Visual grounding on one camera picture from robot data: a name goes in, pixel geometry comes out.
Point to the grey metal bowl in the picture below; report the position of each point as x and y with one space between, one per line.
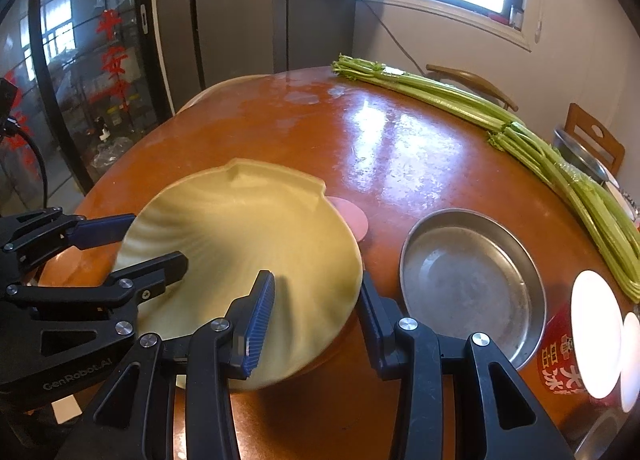
602 440

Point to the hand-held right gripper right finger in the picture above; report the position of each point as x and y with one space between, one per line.
372 325

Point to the red instant noodle bowl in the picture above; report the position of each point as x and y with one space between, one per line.
555 355

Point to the wooden chair with slotted back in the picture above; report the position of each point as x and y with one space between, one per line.
580 119

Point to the celery bunch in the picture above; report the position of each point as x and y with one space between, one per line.
575 185
425 84

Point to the white bowl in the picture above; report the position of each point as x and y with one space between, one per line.
632 360

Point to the curved wooden armchair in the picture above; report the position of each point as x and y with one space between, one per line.
470 77

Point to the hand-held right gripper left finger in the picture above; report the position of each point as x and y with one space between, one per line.
257 320

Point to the pink plate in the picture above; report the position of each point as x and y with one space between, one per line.
350 217

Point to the grey cabinet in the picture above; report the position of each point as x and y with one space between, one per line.
240 4

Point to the steel pot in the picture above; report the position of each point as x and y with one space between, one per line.
575 149

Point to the glass door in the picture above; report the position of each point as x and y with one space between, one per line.
95 64

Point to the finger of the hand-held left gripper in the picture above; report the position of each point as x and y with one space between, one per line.
102 231
150 276

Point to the metal pan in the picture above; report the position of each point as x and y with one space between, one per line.
225 240

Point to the round steel plate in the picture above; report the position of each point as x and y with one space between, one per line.
465 280

